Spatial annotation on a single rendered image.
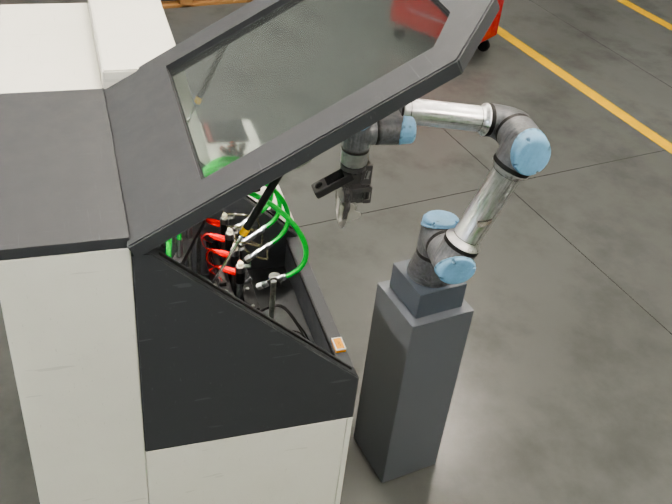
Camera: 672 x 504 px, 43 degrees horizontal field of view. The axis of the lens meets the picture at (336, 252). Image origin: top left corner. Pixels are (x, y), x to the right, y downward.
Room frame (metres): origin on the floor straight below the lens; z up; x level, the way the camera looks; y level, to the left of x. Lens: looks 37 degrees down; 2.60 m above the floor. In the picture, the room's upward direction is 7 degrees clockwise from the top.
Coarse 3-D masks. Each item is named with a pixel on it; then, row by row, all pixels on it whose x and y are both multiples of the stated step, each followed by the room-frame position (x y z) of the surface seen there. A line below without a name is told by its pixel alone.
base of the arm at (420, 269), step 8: (416, 256) 2.18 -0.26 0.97; (408, 264) 2.20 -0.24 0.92; (416, 264) 2.16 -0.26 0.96; (424, 264) 2.14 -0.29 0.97; (408, 272) 2.17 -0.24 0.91; (416, 272) 2.14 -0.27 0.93; (424, 272) 2.14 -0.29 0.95; (432, 272) 2.13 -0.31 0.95; (416, 280) 2.14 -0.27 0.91; (424, 280) 2.12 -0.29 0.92; (432, 280) 2.12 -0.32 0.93; (440, 280) 2.13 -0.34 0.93
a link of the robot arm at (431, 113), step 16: (400, 112) 2.10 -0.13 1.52; (416, 112) 2.11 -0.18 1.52; (432, 112) 2.13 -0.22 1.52; (448, 112) 2.14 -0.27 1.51; (464, 112) 2.16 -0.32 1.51; (480, 112) 2.18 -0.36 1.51; (496, 112) 2.19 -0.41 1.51; (512, 112) 2.18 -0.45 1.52; (448, 128) 2.15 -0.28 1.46; (464, 128) 2.16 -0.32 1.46; (480, 128) 2.17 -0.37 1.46; (496, 128) 2.16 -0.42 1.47
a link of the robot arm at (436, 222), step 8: (424, 216) 2.19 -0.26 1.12; (432, 216) 2.19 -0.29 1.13; (440, 216) 2.19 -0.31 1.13; (448, 216) 2.20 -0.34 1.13; (456, 216) 2.21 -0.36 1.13; (424, 224) 2.17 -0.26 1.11; (432, 224) 2.15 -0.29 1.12; (440, 224) 2.14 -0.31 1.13; (448, 224) 2.15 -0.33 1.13; (456, 224) 2.16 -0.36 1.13; (424, 232) 2.16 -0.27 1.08; (432, 232) 2.14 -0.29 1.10; (440, 232) 2.12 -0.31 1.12; (424, 240) 2.14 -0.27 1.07; (424, 248) 2.15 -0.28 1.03; (424, 256) 2.15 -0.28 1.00
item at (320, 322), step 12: (288, 240) 2.22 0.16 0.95; (288, 252) 2.20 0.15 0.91; (300, 252) 2.16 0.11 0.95; (288, 264) 2.19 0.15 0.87; (300, 276) 2.05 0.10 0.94; (312, 276) 2.04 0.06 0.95; (300, 288) 2.05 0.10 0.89; (312, 288) 1.99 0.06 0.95; (300, 300) 2.04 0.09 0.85; (312, 300) 1.93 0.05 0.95; (324, 300) 1.94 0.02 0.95; (312, 312) 1.92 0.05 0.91; (324, 312) 1.88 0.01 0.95; (312, 324) 1.91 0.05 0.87; (324, 324) 1.83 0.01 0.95; (312, 336) 1.90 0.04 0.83; (324, 336) 1.79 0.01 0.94; (336, 336) 1.78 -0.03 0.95; (324, 348) 1.79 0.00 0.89; (348, 360) 1.69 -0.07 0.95
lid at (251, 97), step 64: (256, 0) 2.23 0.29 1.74; (320, 0) 2.14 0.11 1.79; (384, 0) 2.02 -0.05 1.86; (448, 0) 1.88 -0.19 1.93; (192, 64) 2.07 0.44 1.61; (256, 64) 1.95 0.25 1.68; (320, 64) 1.85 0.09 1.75; (384, 64) 1.75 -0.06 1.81; (448, 64) 1.65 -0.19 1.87; (128, 128) 1.85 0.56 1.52; (192, 128) 1.78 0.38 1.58; (256, 128) 1.69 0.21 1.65; (320, 128) 1.58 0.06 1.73; (128, 192) 1.59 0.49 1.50; (192, 192) 1.51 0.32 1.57
